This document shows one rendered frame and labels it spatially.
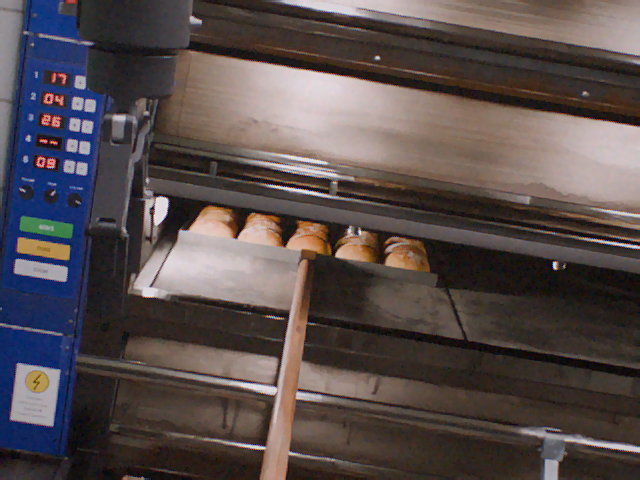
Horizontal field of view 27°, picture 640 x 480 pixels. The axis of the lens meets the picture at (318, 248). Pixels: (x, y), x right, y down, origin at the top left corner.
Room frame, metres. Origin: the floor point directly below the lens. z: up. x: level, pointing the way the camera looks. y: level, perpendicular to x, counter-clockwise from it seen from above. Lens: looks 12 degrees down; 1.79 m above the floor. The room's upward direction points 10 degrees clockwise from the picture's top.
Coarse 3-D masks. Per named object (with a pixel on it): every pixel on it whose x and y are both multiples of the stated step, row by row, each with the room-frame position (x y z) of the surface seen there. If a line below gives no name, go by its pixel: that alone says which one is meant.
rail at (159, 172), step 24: (168, 168) 2.08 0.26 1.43; (264, 192) 2.08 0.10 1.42; (288, 192) 2.08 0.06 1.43; (312, 192) 2.08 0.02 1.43; (408, 216) 2.08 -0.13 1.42; (432, 216) 2.09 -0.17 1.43; (456, 216) 2.09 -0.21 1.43; (552, 240) 2.09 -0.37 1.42; (576, 240) 2.09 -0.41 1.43; (600, 240) 2.10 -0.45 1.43
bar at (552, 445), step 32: (160, 384) 1.85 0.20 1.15; (192, 384) 1.84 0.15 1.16; (224, 384) 1.85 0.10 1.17; (256, 384) 1.85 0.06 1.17; (352, 416) 1.86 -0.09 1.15; (384, 416) 1.85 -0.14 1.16; (416, 416) 1.85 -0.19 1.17; (448, 416) 1.86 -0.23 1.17; (544, 448) 1.85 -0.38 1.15; (576, 448) 1.86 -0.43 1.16; (608, 448) 1.86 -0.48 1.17
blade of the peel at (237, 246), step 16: (192, 240) 2.67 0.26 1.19; (208, 240) 2.67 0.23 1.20; (224, 240) 2.67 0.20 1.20; (240, 240) 2.67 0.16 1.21; (256, 256) 2.67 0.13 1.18; (272, 256) 2.67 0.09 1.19; (288, 256) 2.67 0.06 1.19; (320, 256) 2.67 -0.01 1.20; (368, 272) 2.67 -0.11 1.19; (384, 272) 2.67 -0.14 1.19; (400, 272) 2.67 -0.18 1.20; (416, 272) 2.67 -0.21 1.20; (432, 272) 2.75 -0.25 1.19
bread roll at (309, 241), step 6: (306, 234) 2.71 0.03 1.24; (312, 234) 2.72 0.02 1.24; (294, 240) 2.70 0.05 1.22; (300, 240) 2.70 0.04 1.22; (306, 240) 2.69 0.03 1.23; (312, 240) 2.69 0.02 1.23; (318, 240) 2.70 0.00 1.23; (324, 240) 2.71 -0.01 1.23; (288, 246) 2.70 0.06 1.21; (294, 246) 2.69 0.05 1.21; (300, 246) 2.69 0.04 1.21; (306, 246) 2.69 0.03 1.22; (312, 246) 2.69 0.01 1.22; (318, 246) 2.69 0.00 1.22; (324, 246) 2.70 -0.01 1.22; (330, 246) 2.71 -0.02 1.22; (318, 252) 2.69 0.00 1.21; (324, 252) 2.69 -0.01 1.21; (330, 252) 2.70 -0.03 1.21
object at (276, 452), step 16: (304, 272) 2.47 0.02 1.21; (304, 288) 2.34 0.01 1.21; (304, 304) 2.23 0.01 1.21; (304, 320) 2.14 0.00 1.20; (288, 336) 2.03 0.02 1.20; (304, 336) 2.07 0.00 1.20; (288, 352) 1.93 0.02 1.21; (288, 368) 1.85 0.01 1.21; (288, 384) 1.78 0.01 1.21; (288, 400) 1.71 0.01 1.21; (272, 416) 1.66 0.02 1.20; (288, 416) 1.65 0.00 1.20; (272, 432) 1.59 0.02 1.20; (288, 432) 1.60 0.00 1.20; (272, 448) 1.53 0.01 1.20; (288, 448) 1.56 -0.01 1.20; (272, 464) 1.47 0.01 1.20
